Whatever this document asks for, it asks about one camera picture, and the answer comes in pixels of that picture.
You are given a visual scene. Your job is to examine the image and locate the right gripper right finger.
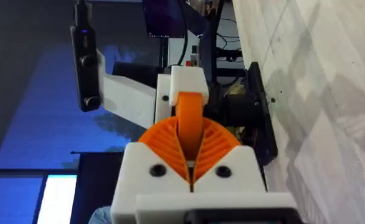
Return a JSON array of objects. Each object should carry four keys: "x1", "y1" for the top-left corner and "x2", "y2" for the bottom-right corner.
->
[{"x1": 192, "y1": 116, "x2": 268, "y2": 194}]

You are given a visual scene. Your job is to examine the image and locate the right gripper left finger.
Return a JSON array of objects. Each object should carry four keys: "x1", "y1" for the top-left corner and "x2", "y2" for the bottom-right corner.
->
[{"x1": 110, "y1": 116, "x2": 193, "y2": 224}]

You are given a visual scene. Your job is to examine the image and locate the light blue cloth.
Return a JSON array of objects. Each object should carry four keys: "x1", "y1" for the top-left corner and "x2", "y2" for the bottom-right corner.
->
[{"x1": 88, "y1": 205, "x2": 113, "y2": 224}]

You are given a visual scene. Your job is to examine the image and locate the black monitor stand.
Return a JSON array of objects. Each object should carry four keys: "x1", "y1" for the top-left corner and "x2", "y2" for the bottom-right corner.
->
[{"x1": 199, "y1": 0, "x2": 227, "y2": 84}]

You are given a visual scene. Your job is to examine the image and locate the dark computer monitor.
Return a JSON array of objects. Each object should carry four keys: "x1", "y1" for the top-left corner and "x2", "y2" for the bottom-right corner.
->
[{"x1": 141, "y1": 0, "x2": 209, "y2": 39}]

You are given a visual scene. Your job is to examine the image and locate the black cable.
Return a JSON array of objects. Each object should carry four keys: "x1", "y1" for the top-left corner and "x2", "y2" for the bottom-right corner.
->
[{"x1": 216, "y1": 17, "x2": 245, "y2": 63}]

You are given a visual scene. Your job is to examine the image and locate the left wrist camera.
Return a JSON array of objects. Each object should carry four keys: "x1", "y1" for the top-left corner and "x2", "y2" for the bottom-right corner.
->
[{"x1": 69, "y1": 0, "x2": 102, "y2": 113}]

